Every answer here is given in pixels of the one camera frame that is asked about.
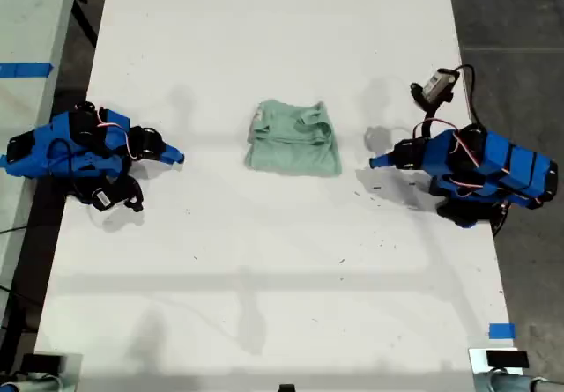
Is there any bright metal plate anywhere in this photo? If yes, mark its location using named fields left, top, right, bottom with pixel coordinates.
left=467, top=347, right=526, bottom=376

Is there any grey metal tube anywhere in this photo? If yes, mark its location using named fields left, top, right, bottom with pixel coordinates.
left=473, top=370, right=564, bottom=392
left=0, top=376, right=66, bottom=392

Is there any black camera cable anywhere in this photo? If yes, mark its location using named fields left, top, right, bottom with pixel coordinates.
left=47, top=138, right=96, bottom=206
left=453, top=63, right=484, bottom=129

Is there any black box on bright plate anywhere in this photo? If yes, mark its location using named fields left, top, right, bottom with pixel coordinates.
left=485, top=350, right=530, bottom=370

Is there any black table leg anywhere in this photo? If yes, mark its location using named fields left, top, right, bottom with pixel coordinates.
left=70, top=0, right=100, bottom=50

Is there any grey black camera box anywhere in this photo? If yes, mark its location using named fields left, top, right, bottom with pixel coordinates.
left=421, top=67, right=460, bottom=103

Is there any black labelled camera box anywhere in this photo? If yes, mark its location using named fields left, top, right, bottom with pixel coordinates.
left=92, top=184, right=117, bottom=211

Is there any white side table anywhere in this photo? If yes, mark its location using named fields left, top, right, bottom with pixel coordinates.
left=0, top=0, right=81, bottom=305

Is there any long blue tape strip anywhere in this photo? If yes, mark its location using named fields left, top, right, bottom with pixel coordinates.
left=0, top=61, right=56, bottom=79

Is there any square blue tape piece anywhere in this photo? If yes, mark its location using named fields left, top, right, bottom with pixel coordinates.
left=488, top=322, right=517, bottom=340

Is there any black box on dull plate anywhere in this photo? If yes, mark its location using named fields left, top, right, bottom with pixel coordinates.
left=20, top=354, right=63, bottom=374

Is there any black base cable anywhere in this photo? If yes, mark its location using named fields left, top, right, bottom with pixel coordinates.
left=491, top=191, right=516, bottom=238

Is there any pale green T-shirt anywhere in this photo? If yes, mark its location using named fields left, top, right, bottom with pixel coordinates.
left=243, top=99, right=344, bottom=177

